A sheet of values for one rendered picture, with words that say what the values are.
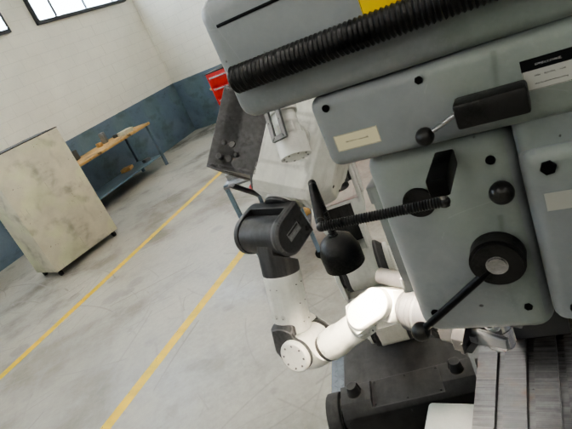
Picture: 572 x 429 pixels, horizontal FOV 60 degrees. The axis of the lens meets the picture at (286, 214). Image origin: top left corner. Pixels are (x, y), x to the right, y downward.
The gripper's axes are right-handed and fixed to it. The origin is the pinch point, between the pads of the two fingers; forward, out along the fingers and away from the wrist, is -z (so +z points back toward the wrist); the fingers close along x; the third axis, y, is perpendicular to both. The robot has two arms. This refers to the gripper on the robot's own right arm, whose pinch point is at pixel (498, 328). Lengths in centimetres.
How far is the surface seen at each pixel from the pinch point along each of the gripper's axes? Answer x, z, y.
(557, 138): -4.6, -17.0, -37.3
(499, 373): 15.5, 13.4, 31.0
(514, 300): -7.1, -8.6, -13.9
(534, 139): -5.4, -14.9, -37.7
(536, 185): -6.5, -14.6, -32.3
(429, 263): -10.9, 0.6, -21.6
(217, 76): 288, 477, -7
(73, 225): 85, 612, 89
